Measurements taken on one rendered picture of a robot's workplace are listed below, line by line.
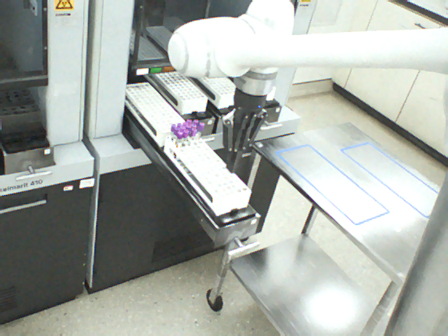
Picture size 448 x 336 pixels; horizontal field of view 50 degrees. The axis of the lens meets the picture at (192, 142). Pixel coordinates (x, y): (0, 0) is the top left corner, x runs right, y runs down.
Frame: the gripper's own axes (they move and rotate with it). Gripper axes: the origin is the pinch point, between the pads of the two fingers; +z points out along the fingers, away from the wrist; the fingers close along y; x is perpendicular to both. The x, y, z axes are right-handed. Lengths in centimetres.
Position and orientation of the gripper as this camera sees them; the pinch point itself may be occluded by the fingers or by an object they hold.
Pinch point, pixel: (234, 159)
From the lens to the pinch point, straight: 121.7
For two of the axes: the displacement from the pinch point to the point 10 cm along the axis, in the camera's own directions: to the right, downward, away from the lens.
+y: -8.5, 1.7, -5.0
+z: -1.6, 8.2, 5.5
